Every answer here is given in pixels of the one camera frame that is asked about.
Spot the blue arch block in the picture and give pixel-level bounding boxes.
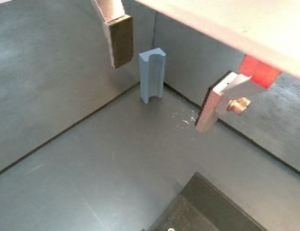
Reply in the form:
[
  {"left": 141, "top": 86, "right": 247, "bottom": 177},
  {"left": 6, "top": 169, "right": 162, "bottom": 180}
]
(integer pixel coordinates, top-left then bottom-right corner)
[{"left": 139, "top": 48, "right": 166, "bottom": 104}]

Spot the black curved stand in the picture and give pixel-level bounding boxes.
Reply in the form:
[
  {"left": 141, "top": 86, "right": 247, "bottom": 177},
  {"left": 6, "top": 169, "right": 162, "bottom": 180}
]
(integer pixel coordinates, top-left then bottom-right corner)
[{"left": 141, "top": 171, "right": 267, "bottom": 231}]

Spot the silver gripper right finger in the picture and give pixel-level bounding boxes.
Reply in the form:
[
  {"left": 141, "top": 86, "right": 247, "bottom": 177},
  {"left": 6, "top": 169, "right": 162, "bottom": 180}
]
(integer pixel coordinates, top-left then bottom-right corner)
[{"left": 194, "top": 70, "right": 280, "bottom": 134}]

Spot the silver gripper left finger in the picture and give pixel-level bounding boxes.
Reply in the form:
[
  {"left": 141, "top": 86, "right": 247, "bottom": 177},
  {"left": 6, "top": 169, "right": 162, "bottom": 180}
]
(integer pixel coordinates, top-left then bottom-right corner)
[{"left": 91, "top": 0, "right": 132, "bottom": 69}]

